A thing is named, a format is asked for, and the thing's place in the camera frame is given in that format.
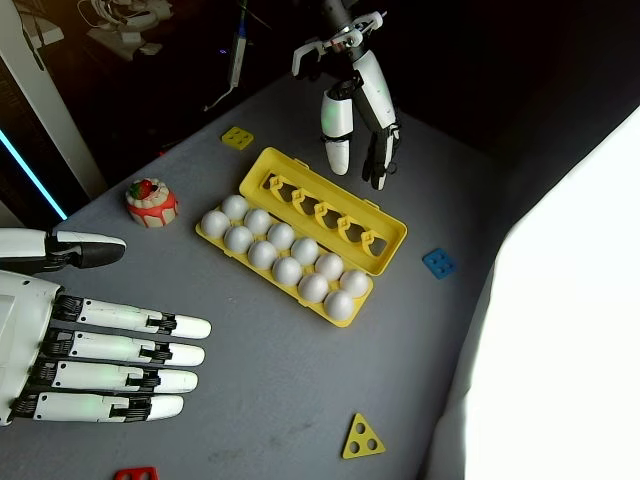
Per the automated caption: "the white toy egg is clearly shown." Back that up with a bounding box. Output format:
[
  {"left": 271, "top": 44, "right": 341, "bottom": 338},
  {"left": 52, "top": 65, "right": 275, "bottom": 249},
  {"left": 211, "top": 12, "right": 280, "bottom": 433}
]
[
  {"left": 338, "top": 268, "right": 371, "bottom": 299},
  {"left": 289, "top": 236, "right": 321, "bottom": 266},
  {"left": 323, "top": 289, "right": 356, "bottom": 322},
  {"left": 243, "top": 207, "right": 274, "bottom": 236},
  {"left": 266, "top": 221, "right": 297, "bottom": 251},
  {"left": 297, "top": 272, "right": 330, "bottom": 304},
  {"left": 220, "top": 193, "right": 251, "bottom": 221},
  {"left": 199, "top": 209, "right": 232, "bottom": 240},
  {"left": 223, "top": 225, "right": 255, "bottom": 255},
  {"left": 313, "top": 252, "right": 345, "bottom": 281},
  {"left": 246, "top": 240, "right": 279, "bottom": 270},
  {"left": 271, "top": 256, "right": 304, "bottom": 287}
]

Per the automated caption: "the yellow egg carton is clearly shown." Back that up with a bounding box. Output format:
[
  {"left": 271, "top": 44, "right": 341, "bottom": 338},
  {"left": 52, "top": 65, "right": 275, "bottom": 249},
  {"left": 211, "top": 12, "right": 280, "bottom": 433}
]
[{"left": 194, "top": 146, "right": 409, "bottom": 329}]

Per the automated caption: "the cyan light strip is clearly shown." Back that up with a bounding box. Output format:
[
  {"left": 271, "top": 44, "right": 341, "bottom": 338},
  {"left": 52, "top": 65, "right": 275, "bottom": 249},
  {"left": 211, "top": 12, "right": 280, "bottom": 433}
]
[{"left": 0, "top": 128, "right": 69, "bottom": 221}]

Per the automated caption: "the toy cake with strawberry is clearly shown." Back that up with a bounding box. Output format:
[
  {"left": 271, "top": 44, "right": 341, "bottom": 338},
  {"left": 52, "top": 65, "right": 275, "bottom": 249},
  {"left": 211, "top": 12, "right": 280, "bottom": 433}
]
[{"left": 124, "top": 177, "right": 180, "bottom": 229}]

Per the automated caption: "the red block with holes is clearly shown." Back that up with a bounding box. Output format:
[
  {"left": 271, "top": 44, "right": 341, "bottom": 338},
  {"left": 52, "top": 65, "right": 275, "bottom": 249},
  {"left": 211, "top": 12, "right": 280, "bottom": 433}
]
[{"left": 113, "top": 466, "right": 159, "bottom": 480}]

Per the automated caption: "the grey table cloth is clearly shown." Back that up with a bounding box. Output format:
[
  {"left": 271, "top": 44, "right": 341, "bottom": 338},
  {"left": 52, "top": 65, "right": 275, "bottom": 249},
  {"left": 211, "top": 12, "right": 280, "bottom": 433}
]
[{"left": 0, "top": 67, "right": 506, "bottom": 480}]

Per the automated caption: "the yellow square block with holes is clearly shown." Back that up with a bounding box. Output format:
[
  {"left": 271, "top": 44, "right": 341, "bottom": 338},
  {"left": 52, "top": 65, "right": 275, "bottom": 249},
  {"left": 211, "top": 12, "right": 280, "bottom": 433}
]
[{"left": 221, "top": 126, "right": 255, "bottom": 151}]

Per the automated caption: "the slim white stick device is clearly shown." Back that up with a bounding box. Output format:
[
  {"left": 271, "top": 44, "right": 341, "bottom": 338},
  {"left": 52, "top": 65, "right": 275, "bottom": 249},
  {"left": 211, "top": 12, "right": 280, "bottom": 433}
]
[{"left": 203, "top": 0, "right": 251, "bottom": 112}]

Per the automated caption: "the yellow triangle block with holes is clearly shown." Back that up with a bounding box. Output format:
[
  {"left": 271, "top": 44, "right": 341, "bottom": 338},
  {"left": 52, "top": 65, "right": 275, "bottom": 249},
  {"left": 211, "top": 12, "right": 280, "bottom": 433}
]
[{"left": 341, "top": 412, "right": 387, "bottom": 460}]

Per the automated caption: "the blue square block with holes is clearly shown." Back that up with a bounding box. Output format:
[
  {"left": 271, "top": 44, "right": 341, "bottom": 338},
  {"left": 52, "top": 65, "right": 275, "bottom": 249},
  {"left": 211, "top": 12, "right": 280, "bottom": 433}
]
[{"left": 422, "top": 247, "right": 457, "bottom": 280}]

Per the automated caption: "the white backdrop sheet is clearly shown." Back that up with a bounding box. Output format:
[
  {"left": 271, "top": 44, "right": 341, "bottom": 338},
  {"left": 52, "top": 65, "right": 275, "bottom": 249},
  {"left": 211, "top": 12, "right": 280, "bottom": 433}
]
[{"left": 422, "top": 102, "right": 640, "bottom": 480}]

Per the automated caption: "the white frame post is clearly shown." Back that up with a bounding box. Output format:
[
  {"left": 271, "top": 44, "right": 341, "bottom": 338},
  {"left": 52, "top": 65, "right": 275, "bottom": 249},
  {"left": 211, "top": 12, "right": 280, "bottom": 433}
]
[{"left": 0, "top": 0, "right": 109, "bottom": 201}]

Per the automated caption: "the white device with cables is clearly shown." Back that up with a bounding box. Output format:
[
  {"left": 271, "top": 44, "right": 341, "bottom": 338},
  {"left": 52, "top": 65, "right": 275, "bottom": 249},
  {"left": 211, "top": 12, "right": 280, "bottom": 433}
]
[{"left": 77, "top": 0, "right": 174, "bottom": 61}]

